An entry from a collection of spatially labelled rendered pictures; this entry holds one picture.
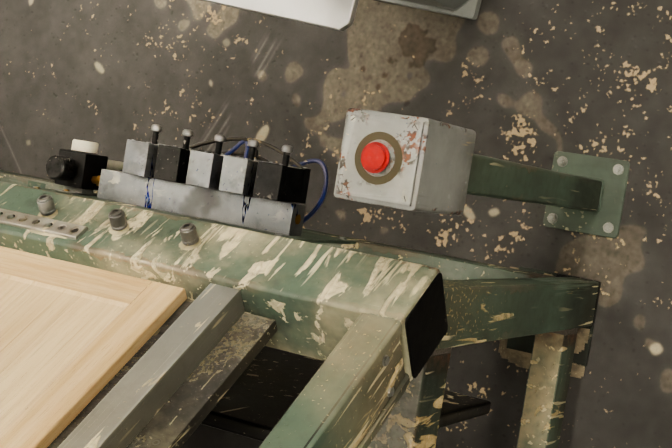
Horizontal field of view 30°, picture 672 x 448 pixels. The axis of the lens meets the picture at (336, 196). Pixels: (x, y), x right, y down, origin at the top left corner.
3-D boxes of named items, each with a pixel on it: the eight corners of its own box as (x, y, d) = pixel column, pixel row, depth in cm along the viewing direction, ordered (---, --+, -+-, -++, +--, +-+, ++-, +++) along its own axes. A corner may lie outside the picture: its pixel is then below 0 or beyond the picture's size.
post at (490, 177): (604, 181, 241) (456, 149, 175) (599, 212, 242) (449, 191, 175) (574, 176, 244) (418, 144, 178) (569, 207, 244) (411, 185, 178)
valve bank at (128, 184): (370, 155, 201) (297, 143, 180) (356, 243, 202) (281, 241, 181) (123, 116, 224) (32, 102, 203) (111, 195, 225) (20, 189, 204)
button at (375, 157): (396, 145, 160) (389, 143, 158) (391, 176, 160) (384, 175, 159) (369, 141, 162) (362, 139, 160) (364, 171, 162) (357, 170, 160)
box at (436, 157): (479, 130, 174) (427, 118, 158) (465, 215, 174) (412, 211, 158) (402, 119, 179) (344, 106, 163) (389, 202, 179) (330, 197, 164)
